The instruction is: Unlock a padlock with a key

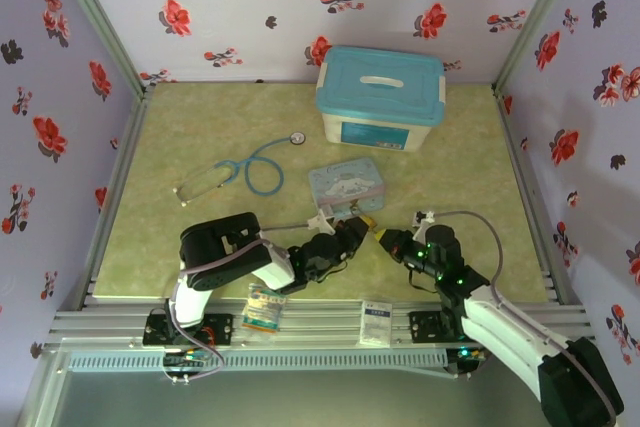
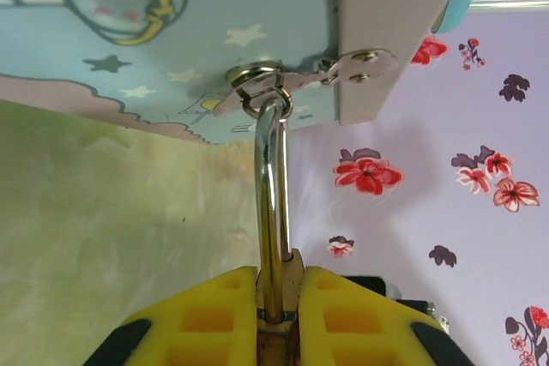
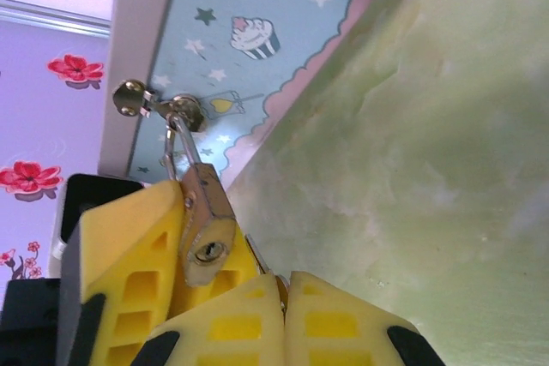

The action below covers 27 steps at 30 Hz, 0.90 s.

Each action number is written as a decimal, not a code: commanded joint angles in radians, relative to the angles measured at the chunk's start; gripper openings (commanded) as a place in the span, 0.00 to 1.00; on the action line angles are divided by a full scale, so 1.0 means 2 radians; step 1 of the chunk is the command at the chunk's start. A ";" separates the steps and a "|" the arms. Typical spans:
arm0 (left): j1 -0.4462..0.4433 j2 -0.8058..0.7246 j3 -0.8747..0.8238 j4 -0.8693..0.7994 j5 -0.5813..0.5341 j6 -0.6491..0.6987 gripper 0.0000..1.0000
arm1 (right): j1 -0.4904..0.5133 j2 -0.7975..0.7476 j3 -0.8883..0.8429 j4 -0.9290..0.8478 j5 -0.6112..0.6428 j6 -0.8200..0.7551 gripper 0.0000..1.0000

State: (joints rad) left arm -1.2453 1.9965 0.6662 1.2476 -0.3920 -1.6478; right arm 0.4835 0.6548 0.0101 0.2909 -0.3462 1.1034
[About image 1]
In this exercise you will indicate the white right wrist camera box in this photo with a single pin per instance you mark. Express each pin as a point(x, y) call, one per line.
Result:
point(422, 218)

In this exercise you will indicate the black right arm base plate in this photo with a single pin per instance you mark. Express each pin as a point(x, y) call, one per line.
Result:
point(425, 329)

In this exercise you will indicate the cartoon print tin box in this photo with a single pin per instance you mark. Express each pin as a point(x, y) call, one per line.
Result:
point(345, 182)

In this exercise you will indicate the white plastic packet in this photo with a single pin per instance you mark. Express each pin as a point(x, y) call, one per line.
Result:
point(376, 322)

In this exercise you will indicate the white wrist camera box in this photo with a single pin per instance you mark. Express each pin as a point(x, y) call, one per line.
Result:
point(320, 222)
point(422, 218)

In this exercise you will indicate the white storage box blue lid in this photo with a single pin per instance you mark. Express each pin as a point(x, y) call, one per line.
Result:
point(380, 82)

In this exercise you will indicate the colourful plastic packet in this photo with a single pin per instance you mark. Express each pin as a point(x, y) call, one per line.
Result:
point(262, 307)

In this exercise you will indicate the blue stethoscope with metal tubes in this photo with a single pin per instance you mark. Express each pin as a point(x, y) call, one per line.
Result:
point(263, 193)

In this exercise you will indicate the aluminium front rail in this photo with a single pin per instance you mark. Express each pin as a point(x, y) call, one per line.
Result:
point(320, 329)

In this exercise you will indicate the aluminium side rail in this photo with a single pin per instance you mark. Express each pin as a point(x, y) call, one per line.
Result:
point(525, 187)
point(118, 187)

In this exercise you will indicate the small metal padlock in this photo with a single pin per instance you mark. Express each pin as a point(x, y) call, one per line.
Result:
point(355, 209)

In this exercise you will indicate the aluminium frame corner post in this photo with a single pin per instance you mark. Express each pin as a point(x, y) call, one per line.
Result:
point(537, 17)
point(97, 17)

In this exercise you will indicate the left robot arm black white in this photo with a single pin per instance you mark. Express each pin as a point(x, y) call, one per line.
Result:
point(225, 247)

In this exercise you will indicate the small circuit board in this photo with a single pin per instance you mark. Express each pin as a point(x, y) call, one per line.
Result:
point(182, 359)
point(470, 354)

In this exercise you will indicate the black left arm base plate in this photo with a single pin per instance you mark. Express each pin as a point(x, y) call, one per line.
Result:
point(220, 329)

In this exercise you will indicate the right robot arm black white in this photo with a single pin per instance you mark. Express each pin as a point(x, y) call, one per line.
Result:
point(510, 337)

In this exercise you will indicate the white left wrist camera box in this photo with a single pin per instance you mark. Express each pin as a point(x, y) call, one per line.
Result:
point(320, 222)

